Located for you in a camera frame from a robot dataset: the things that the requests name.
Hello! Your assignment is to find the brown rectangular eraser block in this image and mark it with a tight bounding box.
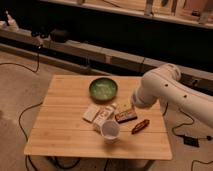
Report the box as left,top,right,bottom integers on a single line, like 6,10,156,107
115,110,137,123

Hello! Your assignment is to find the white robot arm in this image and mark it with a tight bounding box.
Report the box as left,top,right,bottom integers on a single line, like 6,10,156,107
128,63,213,128

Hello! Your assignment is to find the green ceramic bowl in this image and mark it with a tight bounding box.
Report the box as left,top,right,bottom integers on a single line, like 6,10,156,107
89,77,118,101

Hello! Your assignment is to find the white lying bottle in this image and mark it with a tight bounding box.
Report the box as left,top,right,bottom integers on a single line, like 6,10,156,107
93,103,117,132

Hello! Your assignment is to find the red brown pen case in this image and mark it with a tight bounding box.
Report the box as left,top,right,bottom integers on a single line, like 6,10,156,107
131,119,150,134

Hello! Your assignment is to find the white flat box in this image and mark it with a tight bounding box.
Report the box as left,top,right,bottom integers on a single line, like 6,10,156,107
83,104,100,122

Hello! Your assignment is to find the wooden table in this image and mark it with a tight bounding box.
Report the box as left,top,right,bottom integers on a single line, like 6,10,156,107
24,75,172,160

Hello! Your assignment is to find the black power adapter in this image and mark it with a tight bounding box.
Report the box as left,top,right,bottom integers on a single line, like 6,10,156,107
183,137,199,147

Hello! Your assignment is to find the black device on ledge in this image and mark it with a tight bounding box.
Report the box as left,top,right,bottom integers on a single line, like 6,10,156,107
50,29,69,43

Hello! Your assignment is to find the black floor cable right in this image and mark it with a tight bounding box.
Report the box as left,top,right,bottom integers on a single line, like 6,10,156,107
162,103,213,141

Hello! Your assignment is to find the black floor cable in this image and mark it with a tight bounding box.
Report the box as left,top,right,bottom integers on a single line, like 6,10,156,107
0,44,44,171
162,103,213,141

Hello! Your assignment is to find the black floor cable left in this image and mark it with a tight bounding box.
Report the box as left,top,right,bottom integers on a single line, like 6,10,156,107
0,44,44,171

